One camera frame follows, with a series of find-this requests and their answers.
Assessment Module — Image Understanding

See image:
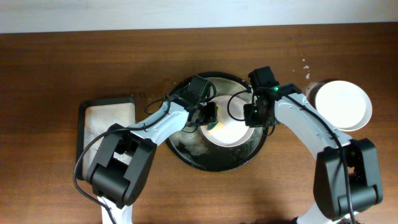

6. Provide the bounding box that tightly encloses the green yellow sponge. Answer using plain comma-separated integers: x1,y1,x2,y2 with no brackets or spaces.
206,106,224,132

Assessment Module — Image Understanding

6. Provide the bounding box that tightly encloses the pinkish white plate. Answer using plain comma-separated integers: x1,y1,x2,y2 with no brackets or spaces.
200,95,254,147

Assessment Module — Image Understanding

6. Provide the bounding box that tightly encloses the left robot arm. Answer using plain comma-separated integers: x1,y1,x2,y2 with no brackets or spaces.
79,75,216,223

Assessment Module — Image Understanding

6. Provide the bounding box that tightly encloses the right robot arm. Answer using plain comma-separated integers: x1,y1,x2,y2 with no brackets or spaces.
243,67,383,223

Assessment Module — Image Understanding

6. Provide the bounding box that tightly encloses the round black tray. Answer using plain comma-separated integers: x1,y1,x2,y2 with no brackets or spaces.
166,72,268,172

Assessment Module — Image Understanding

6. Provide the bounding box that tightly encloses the rectangular black soap tray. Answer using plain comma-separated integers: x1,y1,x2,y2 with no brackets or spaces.
75,96,137,181

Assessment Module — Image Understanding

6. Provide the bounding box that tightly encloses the right black cable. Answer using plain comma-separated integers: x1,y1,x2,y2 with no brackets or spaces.
226,89,277,138

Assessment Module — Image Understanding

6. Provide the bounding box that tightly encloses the black cable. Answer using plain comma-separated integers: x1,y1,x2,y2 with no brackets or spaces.
226,89,277,138
72,98,172,224

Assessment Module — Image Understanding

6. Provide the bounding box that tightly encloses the left black cable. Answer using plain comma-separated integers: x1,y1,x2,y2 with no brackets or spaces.
72,98,172,224

